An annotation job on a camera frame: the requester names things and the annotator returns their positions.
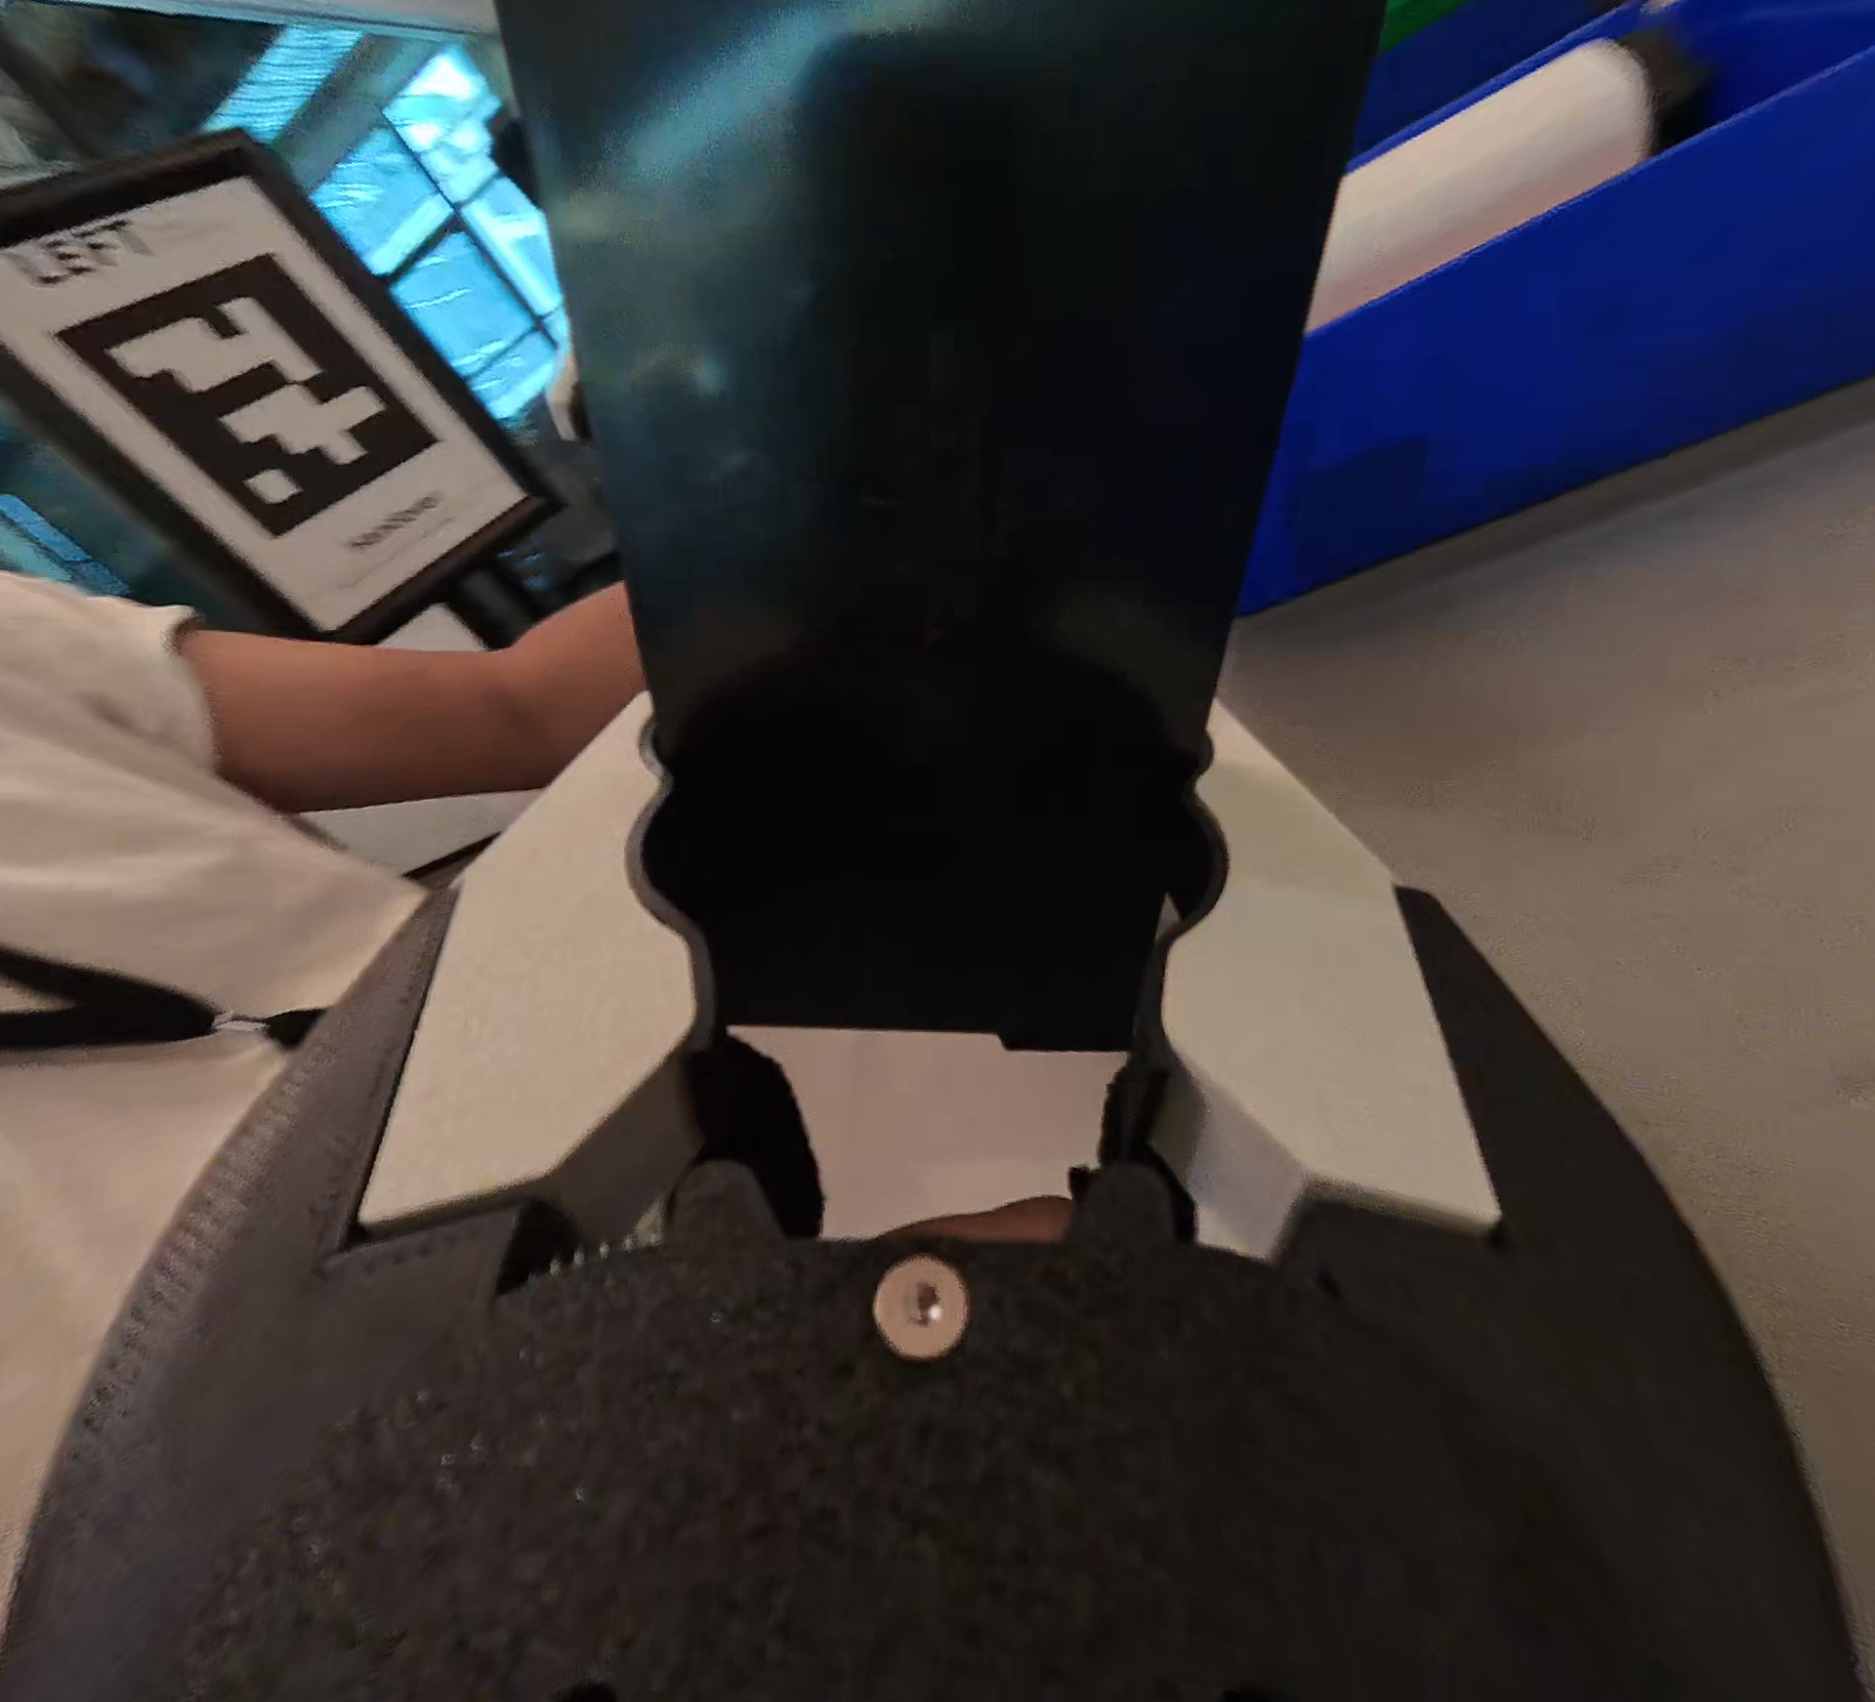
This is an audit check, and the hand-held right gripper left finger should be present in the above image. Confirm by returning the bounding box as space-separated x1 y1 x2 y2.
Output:
354 693 825 1246

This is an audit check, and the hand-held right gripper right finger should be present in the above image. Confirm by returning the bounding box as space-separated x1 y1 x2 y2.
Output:
1076 701 1504 1261

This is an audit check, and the blue plastic bin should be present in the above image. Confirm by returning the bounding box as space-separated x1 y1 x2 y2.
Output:
1351 0 1606 163
1237 0 1875 620

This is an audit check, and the white cylindrical container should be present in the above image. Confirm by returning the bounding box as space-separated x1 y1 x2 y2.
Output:
1304 24 1708 334

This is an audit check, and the person's left forearm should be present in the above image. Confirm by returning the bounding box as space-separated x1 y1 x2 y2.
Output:
182 581 649 814

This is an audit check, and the person's right hand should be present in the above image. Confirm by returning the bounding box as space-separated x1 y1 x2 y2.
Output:
882 1195 1074 1248

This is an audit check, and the black framed marker sign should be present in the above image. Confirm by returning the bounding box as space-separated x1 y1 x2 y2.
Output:
0 128 568 646

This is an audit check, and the black lanyard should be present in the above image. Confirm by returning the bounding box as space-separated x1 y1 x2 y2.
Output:
0 948 319 1055

